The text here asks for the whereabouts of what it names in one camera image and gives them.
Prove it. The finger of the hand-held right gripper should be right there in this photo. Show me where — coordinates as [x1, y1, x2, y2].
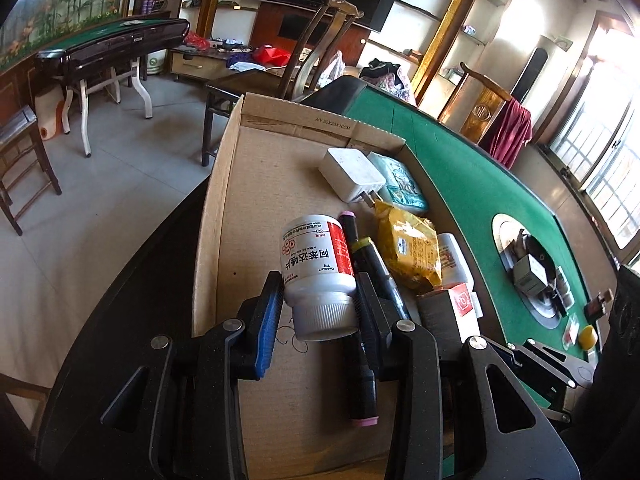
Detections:
[505, 347, 573, 423]
[515, 339, 596, 391]

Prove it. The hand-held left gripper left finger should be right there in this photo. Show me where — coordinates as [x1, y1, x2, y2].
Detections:
[37, 271, 287, 480]

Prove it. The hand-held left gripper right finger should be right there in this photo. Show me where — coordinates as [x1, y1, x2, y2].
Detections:
[354, 272, 581, 480]

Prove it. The black marker pen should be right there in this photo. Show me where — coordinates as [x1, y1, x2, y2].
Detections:
[338, 210, 380, 428]

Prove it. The white bottle red label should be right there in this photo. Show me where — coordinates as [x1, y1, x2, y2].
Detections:
[279, 215, 360, 342]

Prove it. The grey red glue box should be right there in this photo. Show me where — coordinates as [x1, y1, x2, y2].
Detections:
[417, 282, 483, 351]

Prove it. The yellow snack packet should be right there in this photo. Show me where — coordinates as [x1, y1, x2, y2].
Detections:
[374, 200, 443, 291]

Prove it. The small grey box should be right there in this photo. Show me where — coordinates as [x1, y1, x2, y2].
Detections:
[512, 255, 553, 293]

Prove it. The white bottle red print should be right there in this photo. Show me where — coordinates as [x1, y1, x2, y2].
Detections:
[436, 232, 473, 288]

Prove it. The black foil pouch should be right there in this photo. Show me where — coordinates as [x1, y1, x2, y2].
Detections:
[515, 230, 556, 266]

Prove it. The brown cardboard box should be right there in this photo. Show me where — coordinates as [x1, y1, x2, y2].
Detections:
[191, 92, 481, 480]

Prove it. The teal cartoon tissue pack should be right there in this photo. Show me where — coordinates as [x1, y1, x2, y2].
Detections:
[367, 152, 430, 213]

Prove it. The white charger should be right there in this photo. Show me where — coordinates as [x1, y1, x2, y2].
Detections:
[320, 147, 387, 207]

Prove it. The clear plastic box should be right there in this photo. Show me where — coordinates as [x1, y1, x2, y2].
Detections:
[562, 312, 582, 351]

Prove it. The round metal table centre disc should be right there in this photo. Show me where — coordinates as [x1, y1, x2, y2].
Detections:
[491, 213, 571, 331]

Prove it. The window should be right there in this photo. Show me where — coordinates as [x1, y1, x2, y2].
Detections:
[550, 35, 640, 251]

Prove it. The dark red cloth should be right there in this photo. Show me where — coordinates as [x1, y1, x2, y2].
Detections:
[482, 100, 533, 170]

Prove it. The wooden chair carved back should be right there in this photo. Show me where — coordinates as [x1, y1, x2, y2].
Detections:
[440, 62, 513, 143]

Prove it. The pile of clothes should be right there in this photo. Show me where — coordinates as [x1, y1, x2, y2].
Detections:
[359, 57, 416, 106]

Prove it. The white plastic bag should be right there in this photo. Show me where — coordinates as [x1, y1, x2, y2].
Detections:
[312, 51, 346, 92]

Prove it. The red folded cloth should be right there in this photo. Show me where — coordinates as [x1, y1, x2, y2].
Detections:
[252, 46, 293, 67]

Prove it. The wooden television cabinet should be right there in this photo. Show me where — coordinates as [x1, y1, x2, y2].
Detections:
[167, 45, 301, 81]

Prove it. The black oval board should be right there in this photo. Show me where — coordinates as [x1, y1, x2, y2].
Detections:
[510, 47, 551, 103]

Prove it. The dark wooden chair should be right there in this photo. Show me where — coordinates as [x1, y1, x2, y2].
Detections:
[202, 0, 368, 166]

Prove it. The white plastic jug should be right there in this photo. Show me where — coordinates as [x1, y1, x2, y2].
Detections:
[35, 87, 76, 142]

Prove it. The dark wooden stool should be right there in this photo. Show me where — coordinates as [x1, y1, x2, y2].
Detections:
[0, 105, 63, 237]

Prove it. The folding green mahjong table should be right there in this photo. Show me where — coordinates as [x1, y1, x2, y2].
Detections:
[34, 16, 192, 157]

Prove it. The floral wall mural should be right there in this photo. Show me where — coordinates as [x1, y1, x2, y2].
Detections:
[0, 0, 126, 73]

